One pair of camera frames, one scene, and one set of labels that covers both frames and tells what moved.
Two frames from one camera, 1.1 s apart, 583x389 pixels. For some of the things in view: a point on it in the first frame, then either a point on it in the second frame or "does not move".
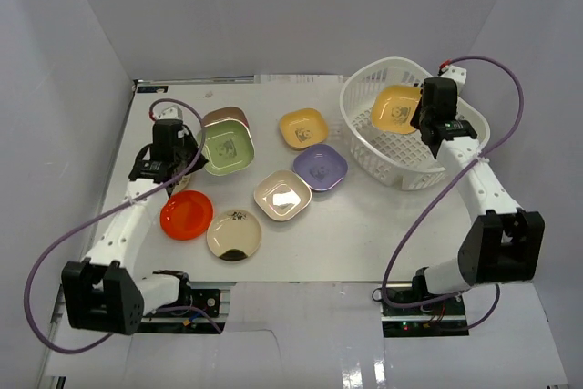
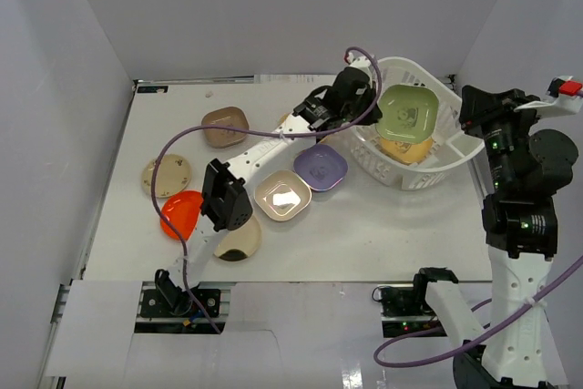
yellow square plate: (393, 108) -> (405, 152)
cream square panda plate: (282, 195) does not move
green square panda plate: (228, 145) -> (409, 113)
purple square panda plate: (321, 166) does not move
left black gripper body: (189, 152) -> (369, 112)
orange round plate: (186, 215) does not move
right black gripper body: (418, 117) -> (497, 124)
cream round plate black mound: (234, 235) does not move
